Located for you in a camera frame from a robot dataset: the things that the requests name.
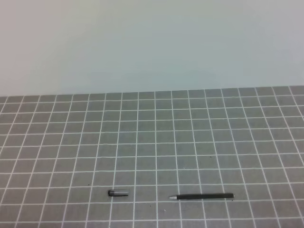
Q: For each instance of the clear black pen cap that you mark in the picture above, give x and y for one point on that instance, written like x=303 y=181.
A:
x=118 y=193

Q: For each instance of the black pen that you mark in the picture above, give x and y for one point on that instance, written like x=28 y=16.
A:
x=202 y=196

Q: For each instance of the grey grid tablecloth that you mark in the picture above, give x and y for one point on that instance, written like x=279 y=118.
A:
x=60 y=154

